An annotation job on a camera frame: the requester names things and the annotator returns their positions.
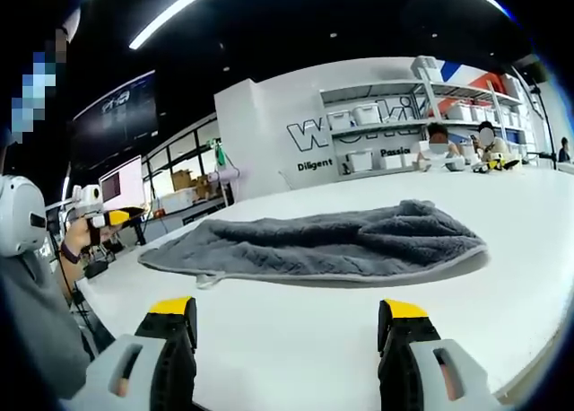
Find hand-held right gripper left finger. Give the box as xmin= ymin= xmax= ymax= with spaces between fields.
xmin=84 ymin=296 xmax=198 ymax=411

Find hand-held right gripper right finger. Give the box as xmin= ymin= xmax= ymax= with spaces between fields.
xmin=378 ymin=298 xmax=499 ymax=411

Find grey fluffy towel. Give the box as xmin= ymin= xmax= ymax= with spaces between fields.
xmin=137 ymin=198 xmax=489 ymax=291

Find person's left hand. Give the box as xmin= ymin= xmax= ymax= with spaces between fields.
xmin=62 ymin=220 xmax=113 ymax=250

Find large monitor screen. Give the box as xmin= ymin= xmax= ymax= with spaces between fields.
xmin=99 ymin=155 xmax=147 ymax=213

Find dark wristband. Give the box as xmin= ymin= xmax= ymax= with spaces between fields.
xmin=59 ymin=241 xmax=83 ymax=265

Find black front counter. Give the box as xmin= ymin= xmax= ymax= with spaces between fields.
xmin=143 ymin=195 xmax=235 ymax=233

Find brown cardboard boxes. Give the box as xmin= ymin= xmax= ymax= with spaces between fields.
xmin=172 ymin=171 xmax=214 ymax=192

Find white chest device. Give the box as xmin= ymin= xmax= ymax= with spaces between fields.
xmin=0 ymin=173 xmax=48 ymax=256

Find dark hanging display screen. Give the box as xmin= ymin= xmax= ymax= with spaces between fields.
xmin=71 ymin=69 xmax=161 ymax=162

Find purple roll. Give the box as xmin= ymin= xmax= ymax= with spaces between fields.
xmin=209 ymin=168 xmax=241 ymax=184

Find white table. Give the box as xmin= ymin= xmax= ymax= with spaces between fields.
xmin=74 ymin=166 xmax=574 ymax=403

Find straight ceiling light strip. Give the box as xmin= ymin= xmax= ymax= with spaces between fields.
xmin=129 ymin=0 xmax=235 ymax=49

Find grey metal shelving rack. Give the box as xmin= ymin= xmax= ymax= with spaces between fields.
xmin=318 ymin=81 xmax=431 ymax=179
xmin=421 ymin=56 xmax=538 ymax=162

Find metal shelf with white bins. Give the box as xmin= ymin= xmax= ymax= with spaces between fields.
xmin=326 ymin=57 xmax=535 ymax=174

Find black tripod stand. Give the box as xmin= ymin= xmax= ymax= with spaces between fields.
xmin=528 ymin=85 xmax=562 ymax=171

